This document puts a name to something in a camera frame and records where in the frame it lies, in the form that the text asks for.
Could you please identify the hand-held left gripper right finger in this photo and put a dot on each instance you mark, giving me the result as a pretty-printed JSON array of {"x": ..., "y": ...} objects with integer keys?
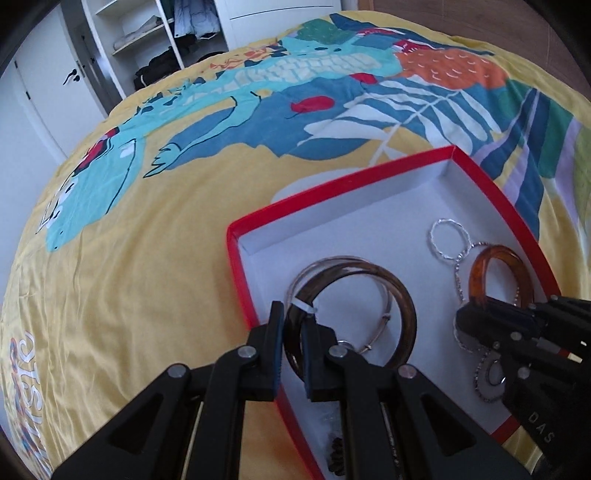
[{"x": 308, "y": 369}]

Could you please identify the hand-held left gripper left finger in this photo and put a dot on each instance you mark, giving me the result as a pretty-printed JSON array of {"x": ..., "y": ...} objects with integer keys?
[{"x": 278, "y": 364}]

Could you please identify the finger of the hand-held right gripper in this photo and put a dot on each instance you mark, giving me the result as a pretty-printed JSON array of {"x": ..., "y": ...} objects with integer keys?
[
  {"x": 568, "y": 318},
  {"x": 498, "y": 325}
]

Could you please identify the amber resin bangle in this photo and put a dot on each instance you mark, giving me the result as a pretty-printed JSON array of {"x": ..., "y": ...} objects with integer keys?
[{"x": 475, "y": 277}]

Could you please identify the twisted silver bangle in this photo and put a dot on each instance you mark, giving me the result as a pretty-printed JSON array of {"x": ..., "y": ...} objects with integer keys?
[
  {"x": 431, "y": 241},
  {"x": 457, "y": 277}
]

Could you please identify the sparkly silver hoop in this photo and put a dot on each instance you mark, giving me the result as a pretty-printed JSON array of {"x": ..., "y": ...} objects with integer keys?
[{"x": 480, "y": 392}]

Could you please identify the dark brown bangle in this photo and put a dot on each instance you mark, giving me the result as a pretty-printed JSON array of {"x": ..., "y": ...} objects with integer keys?
[{"x": 407, "y": 314}]

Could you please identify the thin silver bangle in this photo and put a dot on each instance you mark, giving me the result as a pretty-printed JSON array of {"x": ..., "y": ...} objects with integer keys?
[{"x": 387, "y": 319}]

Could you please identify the red cardboard box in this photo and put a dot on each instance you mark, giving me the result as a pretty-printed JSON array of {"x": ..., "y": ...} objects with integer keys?
[{"x": 369, "y": 221}]

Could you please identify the yellow printed blanket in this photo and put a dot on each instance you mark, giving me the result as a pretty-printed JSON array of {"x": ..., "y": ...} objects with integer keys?
[{"x": 138, "y": 254}]

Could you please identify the dark folded clothes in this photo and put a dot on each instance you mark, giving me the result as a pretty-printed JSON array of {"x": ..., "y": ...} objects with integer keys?
[{"x": 154, "y": 69}]

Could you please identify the hanging clothes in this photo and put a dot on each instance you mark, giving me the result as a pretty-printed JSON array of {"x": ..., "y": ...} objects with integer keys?
[{"x": 194, "y": 18}]

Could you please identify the white wardrobe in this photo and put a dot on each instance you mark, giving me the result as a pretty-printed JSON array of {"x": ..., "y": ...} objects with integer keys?
[{"x": 46, "y": 92}]

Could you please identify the light folded clothes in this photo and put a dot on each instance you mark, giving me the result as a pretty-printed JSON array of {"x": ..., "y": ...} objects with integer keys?
[{"x": 136, "y": 34}]

